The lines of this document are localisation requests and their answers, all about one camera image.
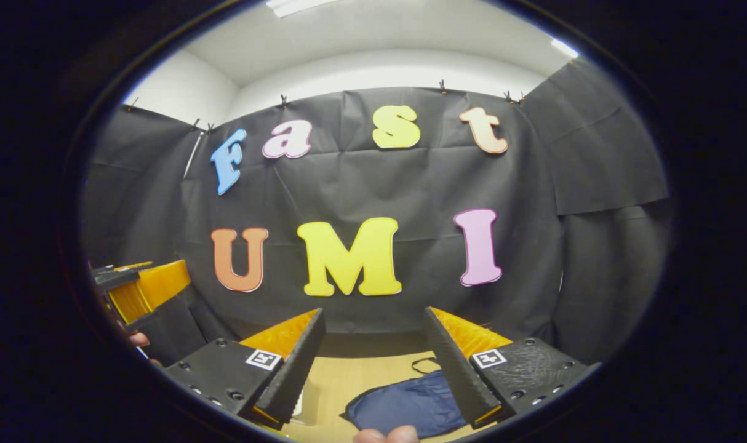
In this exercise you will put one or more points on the blue schoolbag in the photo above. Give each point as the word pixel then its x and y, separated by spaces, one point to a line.
pixel 404 400

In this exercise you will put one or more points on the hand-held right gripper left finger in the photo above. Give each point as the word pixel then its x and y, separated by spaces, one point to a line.
pixel 290 375

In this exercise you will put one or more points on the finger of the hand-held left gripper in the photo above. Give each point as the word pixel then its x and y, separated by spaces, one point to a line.
pixel 173 332
pixel 152 286

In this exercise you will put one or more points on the ceiling light panel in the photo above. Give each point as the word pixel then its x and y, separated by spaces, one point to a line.
pixel 564 48
pixel 299 6

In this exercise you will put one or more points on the row of black cloth clips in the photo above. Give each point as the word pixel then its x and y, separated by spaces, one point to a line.
pixel 283 100

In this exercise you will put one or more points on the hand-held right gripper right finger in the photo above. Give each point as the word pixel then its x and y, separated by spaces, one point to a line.
pixel 456 375

